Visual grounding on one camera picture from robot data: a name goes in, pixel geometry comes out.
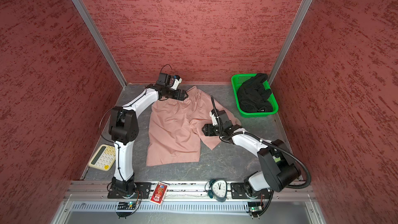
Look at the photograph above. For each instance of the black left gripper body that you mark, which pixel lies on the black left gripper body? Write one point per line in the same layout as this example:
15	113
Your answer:
172	93

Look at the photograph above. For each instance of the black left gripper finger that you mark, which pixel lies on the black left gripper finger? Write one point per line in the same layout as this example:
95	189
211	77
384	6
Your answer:
182	97
183	92

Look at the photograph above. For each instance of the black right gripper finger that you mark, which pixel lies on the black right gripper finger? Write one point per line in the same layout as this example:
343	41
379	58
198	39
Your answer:
206	128
208	133

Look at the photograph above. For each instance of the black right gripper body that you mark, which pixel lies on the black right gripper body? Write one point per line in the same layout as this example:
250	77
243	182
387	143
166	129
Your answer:
217	129

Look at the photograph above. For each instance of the pink shorts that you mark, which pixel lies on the pink shorts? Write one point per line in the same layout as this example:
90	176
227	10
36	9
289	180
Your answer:
175	129

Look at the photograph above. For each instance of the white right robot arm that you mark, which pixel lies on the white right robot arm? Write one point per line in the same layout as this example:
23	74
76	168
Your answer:
279	168

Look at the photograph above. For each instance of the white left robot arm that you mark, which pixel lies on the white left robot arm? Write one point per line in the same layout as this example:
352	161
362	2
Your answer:
124	129

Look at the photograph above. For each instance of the black shorts in basket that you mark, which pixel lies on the black shorts in basket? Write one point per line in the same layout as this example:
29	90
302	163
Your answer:
253	97

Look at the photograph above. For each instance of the green plastic basket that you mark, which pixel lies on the green plastic basket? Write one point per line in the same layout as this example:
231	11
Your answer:
237	81

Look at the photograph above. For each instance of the dark green alarm clock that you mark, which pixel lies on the dark green alarm clock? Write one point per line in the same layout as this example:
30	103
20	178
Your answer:
218	189

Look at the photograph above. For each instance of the red card pack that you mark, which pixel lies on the red card pack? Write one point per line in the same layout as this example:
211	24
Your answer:
159	193

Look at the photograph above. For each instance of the right controller board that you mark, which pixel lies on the right controller board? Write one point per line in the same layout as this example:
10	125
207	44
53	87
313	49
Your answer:
255	209

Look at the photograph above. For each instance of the controller board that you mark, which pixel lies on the controller board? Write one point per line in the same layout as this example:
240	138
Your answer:
255	209
125	209

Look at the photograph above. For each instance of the cream calculator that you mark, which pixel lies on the cream calculator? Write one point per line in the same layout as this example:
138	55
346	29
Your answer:
103	159

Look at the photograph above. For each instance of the left controller board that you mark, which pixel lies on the left controller board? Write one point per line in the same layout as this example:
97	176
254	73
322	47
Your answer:
125	209

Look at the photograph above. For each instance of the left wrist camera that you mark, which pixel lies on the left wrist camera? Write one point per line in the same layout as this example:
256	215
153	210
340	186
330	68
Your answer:
169	81

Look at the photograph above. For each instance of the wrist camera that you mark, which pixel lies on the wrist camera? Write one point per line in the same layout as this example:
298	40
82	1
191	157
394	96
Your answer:
169	81
220	119

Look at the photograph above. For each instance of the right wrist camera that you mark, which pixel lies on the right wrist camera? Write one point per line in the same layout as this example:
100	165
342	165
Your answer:
220	119

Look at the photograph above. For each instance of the aluminium front rail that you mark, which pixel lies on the aluminium front rail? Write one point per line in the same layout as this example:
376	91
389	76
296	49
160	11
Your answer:
96	190

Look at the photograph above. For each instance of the aluminium corner post left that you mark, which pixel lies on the aluminium corner post left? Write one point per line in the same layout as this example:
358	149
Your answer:
84	13

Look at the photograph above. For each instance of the aluminium corner post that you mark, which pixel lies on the aluminium corner post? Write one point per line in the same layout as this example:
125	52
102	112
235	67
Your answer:
295	26
84	13

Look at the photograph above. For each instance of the aluminium corner post right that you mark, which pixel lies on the aluminium corner post right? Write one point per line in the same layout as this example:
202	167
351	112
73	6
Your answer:
295	26

